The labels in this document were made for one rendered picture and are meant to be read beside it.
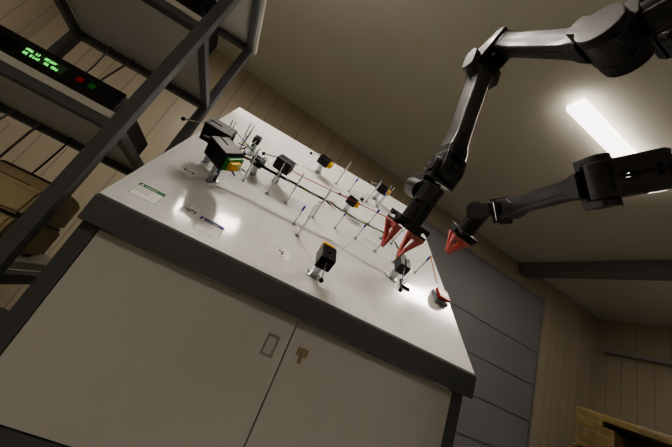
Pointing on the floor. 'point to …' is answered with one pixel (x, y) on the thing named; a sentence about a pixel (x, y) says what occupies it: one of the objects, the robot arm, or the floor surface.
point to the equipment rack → (198, 37)
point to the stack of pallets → (613, 432)
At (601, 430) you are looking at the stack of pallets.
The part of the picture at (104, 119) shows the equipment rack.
